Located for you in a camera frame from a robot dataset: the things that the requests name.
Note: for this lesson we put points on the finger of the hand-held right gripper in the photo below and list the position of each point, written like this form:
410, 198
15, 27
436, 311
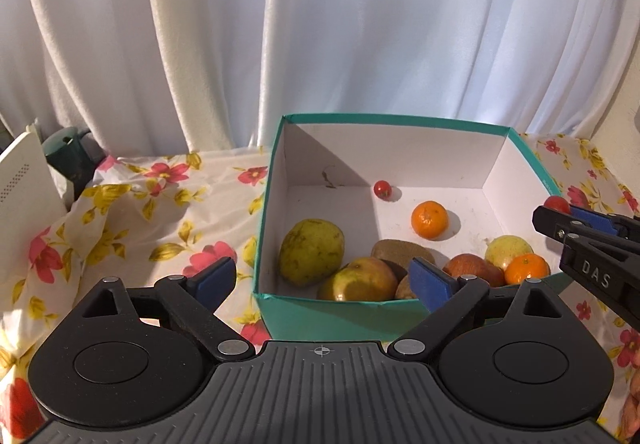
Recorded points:
600, 274
592, 220

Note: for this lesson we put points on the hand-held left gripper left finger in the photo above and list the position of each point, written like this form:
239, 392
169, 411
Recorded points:
215, 281

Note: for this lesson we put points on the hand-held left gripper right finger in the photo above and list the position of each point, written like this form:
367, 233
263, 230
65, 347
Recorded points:
430, 284

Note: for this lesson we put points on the brown kiwi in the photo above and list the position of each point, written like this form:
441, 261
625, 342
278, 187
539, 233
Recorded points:
405, 289
395, 251

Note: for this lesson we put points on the red cherry tomato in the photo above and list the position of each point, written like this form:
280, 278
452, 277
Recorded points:
556, 204
382, 189

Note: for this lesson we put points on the red apple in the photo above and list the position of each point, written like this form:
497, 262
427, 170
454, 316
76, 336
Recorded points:
472, 269

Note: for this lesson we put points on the orange tangerine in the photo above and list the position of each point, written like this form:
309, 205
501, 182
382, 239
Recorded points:
429, 219
526, 270

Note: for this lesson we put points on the green-brown apple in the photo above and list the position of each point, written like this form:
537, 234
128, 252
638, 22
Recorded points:
365, 280

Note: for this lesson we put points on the teal cardboard box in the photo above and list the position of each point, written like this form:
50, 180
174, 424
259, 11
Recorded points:
325, 319

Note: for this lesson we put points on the small yellow pear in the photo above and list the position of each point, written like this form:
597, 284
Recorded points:
505, 246

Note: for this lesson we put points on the floral tablecloth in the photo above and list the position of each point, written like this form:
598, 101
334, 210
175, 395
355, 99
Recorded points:
150, 224

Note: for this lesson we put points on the large yellow-green pear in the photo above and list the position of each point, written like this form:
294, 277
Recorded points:
310, 251

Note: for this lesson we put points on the dark green container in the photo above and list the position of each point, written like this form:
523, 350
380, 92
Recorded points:
70, 154

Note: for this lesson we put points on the white perforated device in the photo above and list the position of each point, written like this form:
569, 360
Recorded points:
25, 189

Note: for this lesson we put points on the white curtain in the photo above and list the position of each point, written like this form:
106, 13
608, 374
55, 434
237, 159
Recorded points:
350, 24

